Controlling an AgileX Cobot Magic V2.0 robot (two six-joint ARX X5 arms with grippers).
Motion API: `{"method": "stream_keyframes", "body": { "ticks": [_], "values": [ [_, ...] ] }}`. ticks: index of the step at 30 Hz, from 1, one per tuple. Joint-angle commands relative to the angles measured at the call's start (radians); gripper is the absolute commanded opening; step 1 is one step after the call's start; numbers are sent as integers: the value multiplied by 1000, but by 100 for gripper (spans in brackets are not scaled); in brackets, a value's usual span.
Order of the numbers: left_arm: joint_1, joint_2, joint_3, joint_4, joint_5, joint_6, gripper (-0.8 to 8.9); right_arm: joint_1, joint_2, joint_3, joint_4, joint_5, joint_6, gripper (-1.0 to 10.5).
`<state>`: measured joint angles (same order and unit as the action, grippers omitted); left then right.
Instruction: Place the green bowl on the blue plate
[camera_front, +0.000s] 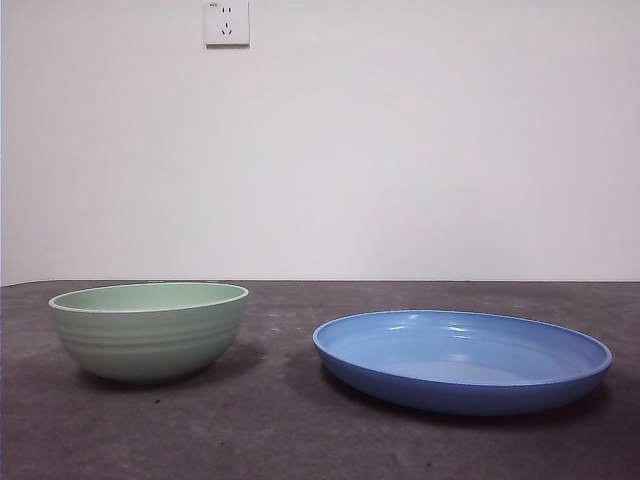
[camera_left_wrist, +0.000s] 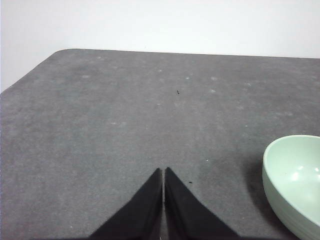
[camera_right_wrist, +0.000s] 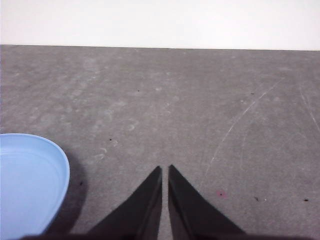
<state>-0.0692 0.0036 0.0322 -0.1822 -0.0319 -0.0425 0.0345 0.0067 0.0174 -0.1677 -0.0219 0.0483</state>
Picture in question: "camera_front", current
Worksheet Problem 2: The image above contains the green ribbed bowl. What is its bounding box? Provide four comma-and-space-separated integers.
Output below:
47, 281, 250, 385

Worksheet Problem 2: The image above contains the white wall socket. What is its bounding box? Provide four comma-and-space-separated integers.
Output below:
205, 0, 252, 50

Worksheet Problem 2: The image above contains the blue round plate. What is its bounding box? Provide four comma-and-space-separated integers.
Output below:
312, 309, 614, 416

